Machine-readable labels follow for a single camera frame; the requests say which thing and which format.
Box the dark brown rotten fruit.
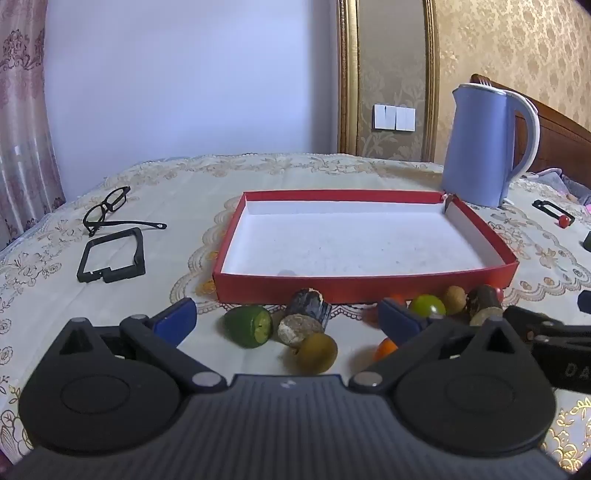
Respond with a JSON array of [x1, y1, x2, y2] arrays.
[[287, 288, 333, 332]]

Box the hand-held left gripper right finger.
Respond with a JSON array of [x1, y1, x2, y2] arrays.
[[348, 298, 529, 393]]

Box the blue electric kettle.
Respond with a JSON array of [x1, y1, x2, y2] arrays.
[[442, 83, 541, 208]]

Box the patterned sheer curtain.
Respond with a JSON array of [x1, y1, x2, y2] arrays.
[[0, 0, 66, 250]]

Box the white wall switch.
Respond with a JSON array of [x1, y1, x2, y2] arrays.
[[373, 104, 416, 132]]

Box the grey cloth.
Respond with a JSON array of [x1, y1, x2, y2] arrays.
[[526, 168, 591, 197]]

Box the small orange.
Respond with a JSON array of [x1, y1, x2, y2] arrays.
[[373, 337, 399, 363]]

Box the black eyeglasses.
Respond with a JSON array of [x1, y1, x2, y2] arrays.
[[83, 186, 168, 237]]

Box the green tomato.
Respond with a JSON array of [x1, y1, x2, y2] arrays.
[[409, 294, 447, 318]]

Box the black rectangular plastic frame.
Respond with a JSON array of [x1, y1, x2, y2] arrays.
[[77, 227, 146, 283], [532, 199, 575, 227]]

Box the gold ornate frame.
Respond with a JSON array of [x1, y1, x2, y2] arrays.
[[337, 0, 439, 162]]

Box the brown wooden headboard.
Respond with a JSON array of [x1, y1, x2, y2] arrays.
[[471, 74, 591, 195]]

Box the brown longan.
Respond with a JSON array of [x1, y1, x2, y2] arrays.
[[295, 332, 339, 374], [444, 285, 468, 315]]

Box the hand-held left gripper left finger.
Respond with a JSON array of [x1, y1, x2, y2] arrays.
[[58, 298, 228, 394]]

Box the red cardboard box tray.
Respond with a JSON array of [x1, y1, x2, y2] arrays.
[[212, 189, 520, 305]]

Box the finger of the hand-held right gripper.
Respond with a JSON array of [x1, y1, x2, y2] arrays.
[[531, 325, 591, 354], [503, 305, 565, 339]]

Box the dark brown cut fruit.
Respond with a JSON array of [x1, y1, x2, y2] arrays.
[[466, 285, 505, 326]]

